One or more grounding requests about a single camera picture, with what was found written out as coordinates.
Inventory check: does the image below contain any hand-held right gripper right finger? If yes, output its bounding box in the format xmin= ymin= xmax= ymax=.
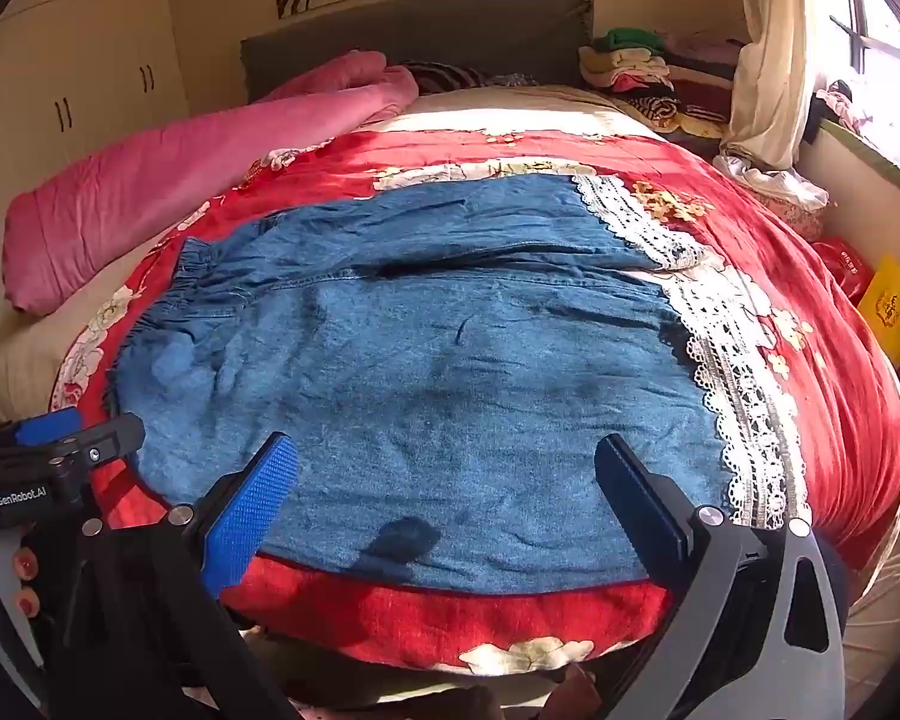
xmin=595 ymin=433 xmax=850 ymax=720

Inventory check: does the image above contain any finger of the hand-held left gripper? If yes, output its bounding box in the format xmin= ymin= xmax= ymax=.
xmin=66 ymin=413 xmax=148 ymax=470
xmin=15 ymin=407 xmax=85 ymax=448

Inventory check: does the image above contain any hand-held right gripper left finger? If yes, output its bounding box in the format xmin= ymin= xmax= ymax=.
xmin=54 ymin=431 xmax=302 ymax=720

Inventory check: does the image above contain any blue denim pants lace trim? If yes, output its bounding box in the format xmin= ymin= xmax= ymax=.
xmin=112 ymin=174 xmax=811 ymax=595

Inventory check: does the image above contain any person's left hand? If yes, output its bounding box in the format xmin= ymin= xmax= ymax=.
xmin=1 ymin=541 xmax=46 ymax=625

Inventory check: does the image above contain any red floral blanket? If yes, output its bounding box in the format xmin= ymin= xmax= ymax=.
xmin=49 ymin=116 xmax=900 ymax=676

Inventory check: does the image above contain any pink quilt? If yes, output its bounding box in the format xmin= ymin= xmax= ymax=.
xmin=1 ymin=50 xmax=419 ymax=316

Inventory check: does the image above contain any red bag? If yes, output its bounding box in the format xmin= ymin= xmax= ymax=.
xmin=810 ymin=236 xmax=883 ymax=308

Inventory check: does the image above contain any yellow box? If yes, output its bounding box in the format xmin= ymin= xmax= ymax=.
xmin=858 ymin=255 xmax=900 ymax=368

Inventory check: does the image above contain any cream wardrobe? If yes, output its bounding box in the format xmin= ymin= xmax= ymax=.
xmin=0 ymin=0 xmax=190 ymax=350

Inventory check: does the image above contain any white crumpled cloth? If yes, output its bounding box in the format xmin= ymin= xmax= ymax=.
xmin=714 ymin=153 xmax=830 ymax=209

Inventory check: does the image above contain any pile of folded clothes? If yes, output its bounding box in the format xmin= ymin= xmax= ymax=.
xmin=577 ymin=27 xmax=745 ymax=140

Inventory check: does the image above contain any crumpled pink cloth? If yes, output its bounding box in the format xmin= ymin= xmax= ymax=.
xmin=816 ymin=79 xmax=875 ymax=132

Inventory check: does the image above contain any striped pillow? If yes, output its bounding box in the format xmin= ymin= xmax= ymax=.
xmin=401 ymin=60 xmax=541 ymax=95

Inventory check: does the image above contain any cream curtain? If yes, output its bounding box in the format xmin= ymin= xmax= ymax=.
xmin=720 ymin=0 xmax=822 ymax=170

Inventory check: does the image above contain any grey headboard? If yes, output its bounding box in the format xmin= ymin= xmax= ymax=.
xmin=238 ymin=0 xmax=595 ymax=103

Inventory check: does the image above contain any window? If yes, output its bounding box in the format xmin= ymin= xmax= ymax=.
xmin=816 ymin=0 xmax=900 ymax=179

